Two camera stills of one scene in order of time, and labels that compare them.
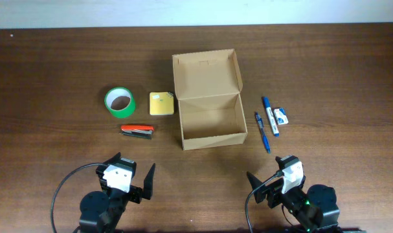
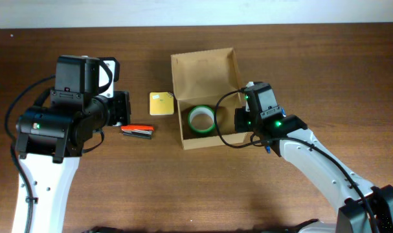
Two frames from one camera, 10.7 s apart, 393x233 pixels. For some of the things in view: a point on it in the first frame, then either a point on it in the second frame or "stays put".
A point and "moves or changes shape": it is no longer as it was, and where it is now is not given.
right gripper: [272, 191] -> [239, 120]
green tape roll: [120, 101] moves or changes shape
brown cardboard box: [207, 85] stays put
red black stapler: [138, 131] stays put
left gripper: [134, 194] -> [122, 107]
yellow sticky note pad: [161, 103] stays put
